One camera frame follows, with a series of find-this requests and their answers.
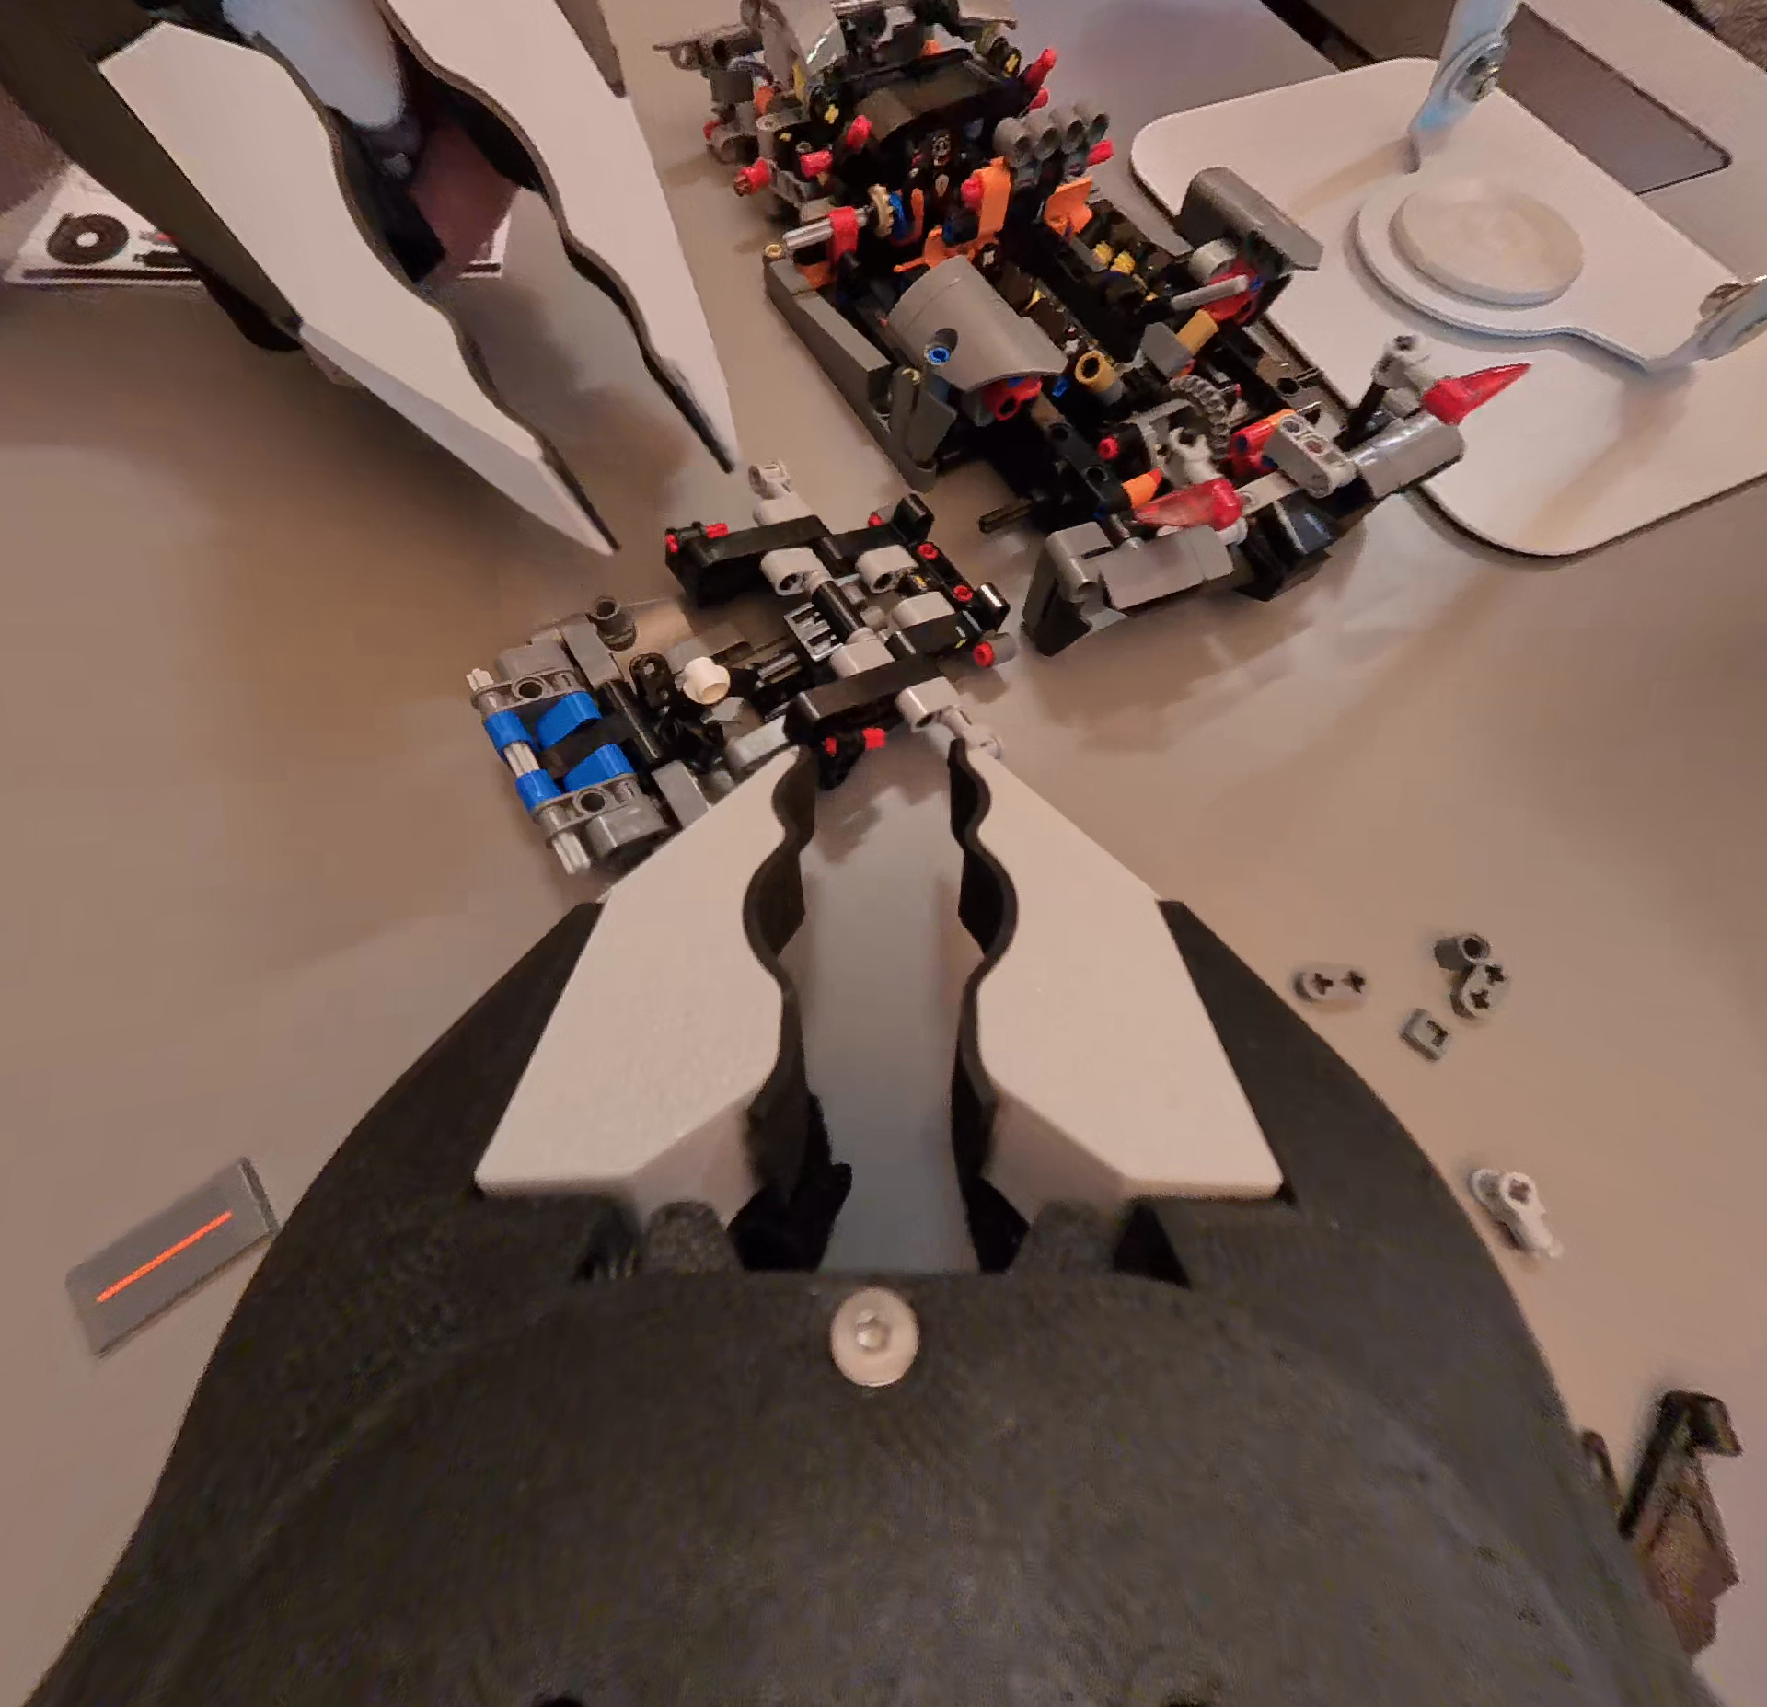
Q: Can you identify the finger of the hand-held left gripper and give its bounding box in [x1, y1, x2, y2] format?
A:
[373, 0, 745, 477]
[93, 21, 623, 559]

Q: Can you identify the large lego vehicle chassis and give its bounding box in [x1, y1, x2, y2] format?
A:
[652, 0, 1533, 657]

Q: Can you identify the lego sub-assembly with blue parts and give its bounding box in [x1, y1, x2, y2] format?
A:
[467, 461, 1023, 880]

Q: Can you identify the white metal book stand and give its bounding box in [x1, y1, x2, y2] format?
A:
[1129, 0, 1767, 559]

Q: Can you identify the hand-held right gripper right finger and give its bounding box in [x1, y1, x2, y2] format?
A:
[946, 741, 1289, 1270]

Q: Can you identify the light grey lego connector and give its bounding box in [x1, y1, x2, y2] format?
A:
[1467, 1164, 1559, 1254]

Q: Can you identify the printed marker sheet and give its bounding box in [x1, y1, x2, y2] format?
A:
[0, 160, 210, 286]

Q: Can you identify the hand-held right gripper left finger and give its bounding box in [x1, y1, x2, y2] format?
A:
[474, 745, 850, 1274]

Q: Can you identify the dark grey tile orange stripe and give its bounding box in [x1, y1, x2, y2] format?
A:
[65, 1158, 282, 1353]

